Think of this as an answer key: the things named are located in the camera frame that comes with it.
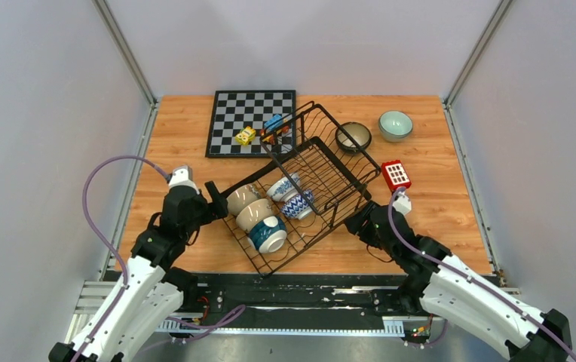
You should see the beige floral bowl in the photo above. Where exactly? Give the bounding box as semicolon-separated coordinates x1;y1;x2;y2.
226;183;262;216
235;198;274;233

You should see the teal white dotted bowl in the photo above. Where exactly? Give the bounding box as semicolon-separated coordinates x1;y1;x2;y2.
247;216;287;253

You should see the black wire dish rack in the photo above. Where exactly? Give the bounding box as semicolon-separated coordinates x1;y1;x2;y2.
222;101;381;277

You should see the black patterned rim bowl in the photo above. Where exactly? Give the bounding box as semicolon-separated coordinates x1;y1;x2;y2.
335;122;372;147

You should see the white grid pattern bowl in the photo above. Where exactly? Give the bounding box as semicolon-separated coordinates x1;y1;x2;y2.
378;111;413;135

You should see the teal glazed large bowl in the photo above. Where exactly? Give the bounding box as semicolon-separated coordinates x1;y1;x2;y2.
339;145;369;155

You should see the pale green celadon bowl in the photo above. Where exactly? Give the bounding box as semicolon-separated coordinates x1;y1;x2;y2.
381;133;409;143

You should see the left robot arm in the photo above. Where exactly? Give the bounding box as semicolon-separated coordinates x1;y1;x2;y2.
48;181;228;361

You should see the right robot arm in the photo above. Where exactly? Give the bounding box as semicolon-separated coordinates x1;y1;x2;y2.
345;201;572;361

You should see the red toy window brick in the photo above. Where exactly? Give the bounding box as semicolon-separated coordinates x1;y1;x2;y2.
381;160;412;193

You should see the blue white geometric bowl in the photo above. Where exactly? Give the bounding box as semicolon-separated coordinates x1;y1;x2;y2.
280;189;314;220

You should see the white blue rose bowl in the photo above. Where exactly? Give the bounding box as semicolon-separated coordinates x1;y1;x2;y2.
266;172;301;202

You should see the yellow owl toy block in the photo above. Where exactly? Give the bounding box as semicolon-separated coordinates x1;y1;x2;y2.
234;126;256;146

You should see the black and white chessboard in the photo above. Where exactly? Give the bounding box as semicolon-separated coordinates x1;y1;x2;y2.
205;90;296;158

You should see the blue yellow toy brick car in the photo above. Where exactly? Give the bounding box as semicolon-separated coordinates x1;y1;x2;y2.
259;114;290;145

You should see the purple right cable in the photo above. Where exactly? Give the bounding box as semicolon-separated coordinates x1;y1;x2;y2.
388;187;576;362

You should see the purple cable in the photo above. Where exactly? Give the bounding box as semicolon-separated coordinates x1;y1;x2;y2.
388;187;576;362
68;155;247;362

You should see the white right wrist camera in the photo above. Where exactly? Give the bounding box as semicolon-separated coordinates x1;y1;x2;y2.
391;192;412;216

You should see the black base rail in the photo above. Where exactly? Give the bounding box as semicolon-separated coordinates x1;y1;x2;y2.
75;271;521;338

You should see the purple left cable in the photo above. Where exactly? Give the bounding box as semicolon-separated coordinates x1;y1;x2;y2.
68;155;247;362

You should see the aluminium frame post left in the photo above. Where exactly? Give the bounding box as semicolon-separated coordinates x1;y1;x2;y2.
92;0;158;108

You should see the aluminium frame post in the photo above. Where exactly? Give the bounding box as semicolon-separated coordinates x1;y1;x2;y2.
92;0;158;108
443;0;514;108

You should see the aluminium frame post right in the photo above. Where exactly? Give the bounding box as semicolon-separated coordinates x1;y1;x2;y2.
443;0;514;108

